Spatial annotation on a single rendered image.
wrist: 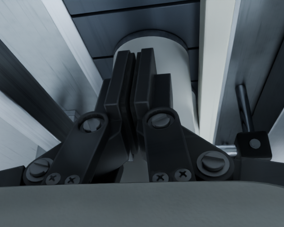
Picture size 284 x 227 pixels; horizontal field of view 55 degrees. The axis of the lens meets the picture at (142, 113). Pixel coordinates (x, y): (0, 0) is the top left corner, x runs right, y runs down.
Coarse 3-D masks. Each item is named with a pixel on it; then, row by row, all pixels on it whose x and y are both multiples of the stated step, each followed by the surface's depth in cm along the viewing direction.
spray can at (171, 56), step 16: (144, 32) 17; (160, 32) 17; (128, 48) 16; (144, 48) 16; (160, 48) 16; (176, 48) 17; (160, 64) 15; (176, 64) 16; (176, 80) 15; (176, 96) 15; (192, 112) 16; (192, 128) 15; (128, 176) 13; (144, 176) 12
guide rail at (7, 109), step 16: (0, 48) 8; (0, 64) 8; (16, 64) 8; (0, 80) 8; (16, 80) 8; (32, 80) 9; (0, 96) 8; (16, 96) 8; (32, 96) 9; (48, 96) 10; (0, 112) 9; (16, 112) 9; (32, 112) 9; (48, 112) 10; (64, 112) 12; (16, 128) 10; (32, 128) 10; (48, 128) 10; (64, 128) 12; (48, 144) 11
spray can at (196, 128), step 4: (192, 88) 22; (192, 92) 22; (192, 96) 21; (192, 100) 21; (196, 104) 22; (196, 108) 22; (196, 112) 21; (196, 116) 21; (196, 120) 21; (196, 124) 21; (196, 128) 20; (196, 132) 20
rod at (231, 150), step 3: (219, 147) 28; (222, 147) 28; (225, 147) 28; (228, 147) 28; (231, 147) 28; (234, 147) 27; (225, 150) 27; (228, 150) 27; (231, 150) 27; (234, 150) 27; (237, 150) 27; (228, 153) 27; (231, 153) 27; (234, 153) 27; (237, 153) 27
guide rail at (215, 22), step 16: (208, 0) 11; (224, 0) 11; (208, 16) 11; (224, 16) 11; (208, 32) 12; (224, 32) 12; (208, 48) 13; (224, 48) 13; (208, 64) 14; (224, 64) 14; (208, 80) 15; (208, 96) 17; (208, 112) 19; (208, 128) 21
